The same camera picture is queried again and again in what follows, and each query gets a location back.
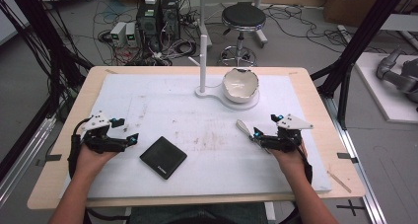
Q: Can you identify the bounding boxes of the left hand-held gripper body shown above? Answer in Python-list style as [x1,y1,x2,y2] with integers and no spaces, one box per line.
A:
[80,111,130,155]

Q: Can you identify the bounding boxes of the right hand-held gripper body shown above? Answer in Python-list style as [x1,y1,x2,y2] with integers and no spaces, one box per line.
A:
[261,113,314,153]

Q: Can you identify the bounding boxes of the metal spoon with white handle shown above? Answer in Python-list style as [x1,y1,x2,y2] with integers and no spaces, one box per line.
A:
[235,118,264,150]

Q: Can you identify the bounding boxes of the person's right hand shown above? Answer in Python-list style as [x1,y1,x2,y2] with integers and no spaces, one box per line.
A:
[269,144,310,183]

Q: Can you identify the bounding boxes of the person's left hand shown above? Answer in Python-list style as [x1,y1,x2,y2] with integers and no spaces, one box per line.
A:
[76,142,116,181]

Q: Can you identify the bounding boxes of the black square case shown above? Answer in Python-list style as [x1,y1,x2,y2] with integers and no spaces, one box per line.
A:
[139,135,188,181]

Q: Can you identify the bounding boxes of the wooden table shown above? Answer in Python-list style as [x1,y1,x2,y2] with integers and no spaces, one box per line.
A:
[27,65,367,211]

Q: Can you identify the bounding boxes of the white ceramic bowl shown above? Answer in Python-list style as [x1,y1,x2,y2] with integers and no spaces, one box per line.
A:
[222,67,260,104]

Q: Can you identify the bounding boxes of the black tape strip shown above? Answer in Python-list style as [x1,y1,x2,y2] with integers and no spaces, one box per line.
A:
[35,153,63,168]
[336,152,360,165]

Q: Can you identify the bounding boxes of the white foam mat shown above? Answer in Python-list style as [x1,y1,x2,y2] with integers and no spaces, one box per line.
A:
[60,73,333,199]

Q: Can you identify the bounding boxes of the thin wooden stick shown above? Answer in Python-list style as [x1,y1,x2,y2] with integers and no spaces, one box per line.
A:
[326,170,353,194]

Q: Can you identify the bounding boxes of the small grey power supply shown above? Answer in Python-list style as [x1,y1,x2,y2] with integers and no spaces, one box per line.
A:
[124,22,138,48]
[109,21,128,48]

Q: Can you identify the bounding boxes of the white stand with round base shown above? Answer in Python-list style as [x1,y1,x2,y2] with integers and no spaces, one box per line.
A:
[188,34,261,112]

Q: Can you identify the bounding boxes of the black tape cross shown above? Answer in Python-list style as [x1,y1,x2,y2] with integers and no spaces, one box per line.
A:
[335,198,367,217]

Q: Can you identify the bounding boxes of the person's dark pants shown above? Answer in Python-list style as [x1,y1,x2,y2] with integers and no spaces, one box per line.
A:
[126,201,269,224]

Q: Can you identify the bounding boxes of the black computer tower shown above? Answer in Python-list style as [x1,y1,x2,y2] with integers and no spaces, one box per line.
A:
[160,0,181,42]
[135,0,163,53]

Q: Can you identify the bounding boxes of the white platform board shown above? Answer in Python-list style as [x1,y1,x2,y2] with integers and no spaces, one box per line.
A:
[354,51,418,125]

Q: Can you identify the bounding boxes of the black round stool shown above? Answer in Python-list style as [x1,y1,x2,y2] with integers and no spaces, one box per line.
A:
[218,1,268,67]

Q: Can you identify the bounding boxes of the cardboard box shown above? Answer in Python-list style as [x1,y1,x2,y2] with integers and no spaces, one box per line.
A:
[322,0,418,29]

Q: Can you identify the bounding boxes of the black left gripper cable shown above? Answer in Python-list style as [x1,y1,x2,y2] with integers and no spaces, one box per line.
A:
[66,117,94,181]

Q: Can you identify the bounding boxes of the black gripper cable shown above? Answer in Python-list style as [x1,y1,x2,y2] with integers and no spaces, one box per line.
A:
[295,143,314,187]
[66,117,94,181]

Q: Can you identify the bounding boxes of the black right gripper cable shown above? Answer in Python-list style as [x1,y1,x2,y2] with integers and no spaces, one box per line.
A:
[295,143,314,187]

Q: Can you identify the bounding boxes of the bundle of black cables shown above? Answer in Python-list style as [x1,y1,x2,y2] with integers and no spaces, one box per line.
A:
[0,0,95,119]

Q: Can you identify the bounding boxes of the aluminium rail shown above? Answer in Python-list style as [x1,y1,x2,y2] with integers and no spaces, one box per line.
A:
[0,115,57,208]
[321,95,388,224]

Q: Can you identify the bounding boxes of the tangle of floor cables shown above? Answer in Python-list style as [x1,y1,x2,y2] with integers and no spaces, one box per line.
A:
[92,0,205,67]

